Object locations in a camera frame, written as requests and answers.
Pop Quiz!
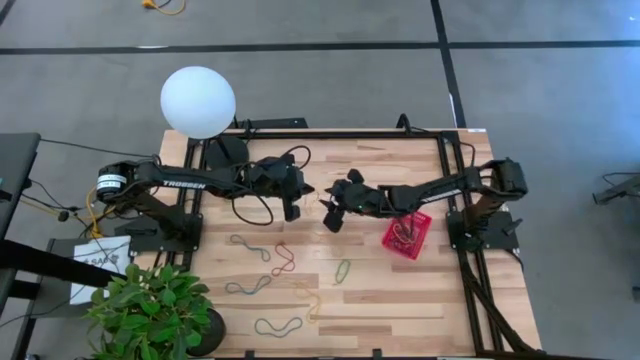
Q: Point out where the green potted plant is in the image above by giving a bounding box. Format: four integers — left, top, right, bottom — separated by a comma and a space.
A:
82, 263, 227, 360

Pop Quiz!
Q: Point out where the teal rubber band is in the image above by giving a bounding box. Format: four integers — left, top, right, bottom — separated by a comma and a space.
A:
229, 233, 272, 263
224, 274, 273, 296
254, 316, 304, 339

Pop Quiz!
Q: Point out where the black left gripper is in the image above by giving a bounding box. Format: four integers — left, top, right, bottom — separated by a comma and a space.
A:
247, 153, 317, 223

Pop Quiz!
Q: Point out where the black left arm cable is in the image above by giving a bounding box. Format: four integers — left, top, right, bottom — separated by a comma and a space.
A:
231, 144, 312, 227

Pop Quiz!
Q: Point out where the black power strip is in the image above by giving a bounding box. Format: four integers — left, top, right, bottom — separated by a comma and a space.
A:
234, 117, 310, 130

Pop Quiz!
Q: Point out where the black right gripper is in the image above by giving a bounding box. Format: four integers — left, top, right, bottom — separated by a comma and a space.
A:
319, 168, 394, 234

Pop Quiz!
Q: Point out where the red plastic mesh bin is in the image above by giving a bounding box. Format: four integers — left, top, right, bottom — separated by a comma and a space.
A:
381, 209, 433, 261

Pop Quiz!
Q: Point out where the black floor stand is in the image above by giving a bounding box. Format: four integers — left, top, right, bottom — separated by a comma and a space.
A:
587, 170, 640, 242

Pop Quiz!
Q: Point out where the dark grey desk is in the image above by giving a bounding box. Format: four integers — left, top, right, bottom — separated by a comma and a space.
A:
0, 132, 42, 241

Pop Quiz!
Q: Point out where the white globe lamp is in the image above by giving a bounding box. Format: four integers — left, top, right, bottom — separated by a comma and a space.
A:
159, 65, 250, 171

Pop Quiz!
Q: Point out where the black beam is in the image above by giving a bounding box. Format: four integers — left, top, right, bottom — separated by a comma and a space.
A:
0, 238, 115, 290

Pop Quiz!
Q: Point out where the white paper sheet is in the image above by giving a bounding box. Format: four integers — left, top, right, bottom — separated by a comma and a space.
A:
69, 235, 132, 306

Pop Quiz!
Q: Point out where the yellow cable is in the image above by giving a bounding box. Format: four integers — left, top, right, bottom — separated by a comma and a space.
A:
84, 184, 109, 240

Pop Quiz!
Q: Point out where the black aluminium table frame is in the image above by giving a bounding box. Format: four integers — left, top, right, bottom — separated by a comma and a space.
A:
178, 128, 544, 360

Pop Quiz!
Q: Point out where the red rubber band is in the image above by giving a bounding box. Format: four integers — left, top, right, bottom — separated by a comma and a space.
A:
271, 243, 297, 277

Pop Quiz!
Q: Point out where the yellow extension cord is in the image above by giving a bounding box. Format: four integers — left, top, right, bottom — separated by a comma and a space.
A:
141, 0, 187, 16

